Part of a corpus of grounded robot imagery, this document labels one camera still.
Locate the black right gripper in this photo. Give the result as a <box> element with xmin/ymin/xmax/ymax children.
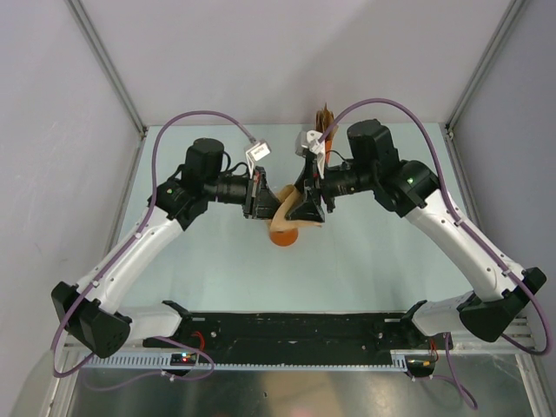
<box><xmin>286</xmin><ymin>156</ymin><xmax>376</xmax><ymax>224</ymax></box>

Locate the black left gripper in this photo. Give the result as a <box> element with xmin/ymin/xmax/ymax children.
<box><xmin>204</xmin><ymin>166</ymin><xmax>288</xmax><ymax>221</ymax></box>

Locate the brown paper coffee filter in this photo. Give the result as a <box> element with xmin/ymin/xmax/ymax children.
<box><xmin>267</xmin><ymin>184</ymin><xmax>322</xmax><ymax>233</ymax></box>

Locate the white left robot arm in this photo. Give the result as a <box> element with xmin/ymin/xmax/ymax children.
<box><xmin>51</xmin><ymin>138</ymin><xmax>279</xmax><ymax>358</ymax></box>

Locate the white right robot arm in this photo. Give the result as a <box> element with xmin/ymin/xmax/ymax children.
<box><xmin>285</xmin><ymin>119</ymin><xmax>546</xmax><ymax>348</ymax></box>

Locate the orange coffee filter box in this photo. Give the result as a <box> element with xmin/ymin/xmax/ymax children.
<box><xmin>325</xmin><ymin>139</ymin><xmax>333</xmax><ymax>154</ymax></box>

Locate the orange glass carafe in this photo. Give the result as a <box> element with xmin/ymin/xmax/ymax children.
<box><xmin>269</xmin><ymin>228</ymin><xmax>299</xmax><ymax>247</ymax></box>

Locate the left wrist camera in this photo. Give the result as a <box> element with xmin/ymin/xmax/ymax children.
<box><xmin>244</xmin><ymin>140</ymin><xmax>271</xmax><ymax>177</ymax></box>

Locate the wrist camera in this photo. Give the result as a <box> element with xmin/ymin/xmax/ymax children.
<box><xmin>295</xmin><ymin>130</ymin><xmax>327</xmax><ymax>179</ymax></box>
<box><xmin>244</xmin><ymin>140</ymin><xmax>271</xmax><ymax>177</ymax></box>

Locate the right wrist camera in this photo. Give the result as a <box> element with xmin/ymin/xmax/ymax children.
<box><xmin>295</xmin><ymin>130</ymin><xmax>327</xmax><ymax>179</ymax></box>

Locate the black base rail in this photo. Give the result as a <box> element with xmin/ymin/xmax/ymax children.
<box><xmin>142</xmin><ymin>310</ymin><xmax>455</xmax><ymax>366</ymax></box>

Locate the white cable duct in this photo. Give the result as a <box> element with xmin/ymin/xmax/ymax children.
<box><xmin>83</xmin><ymin>351</ymin><xmax>407</xmax><ymax>372</ymax></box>

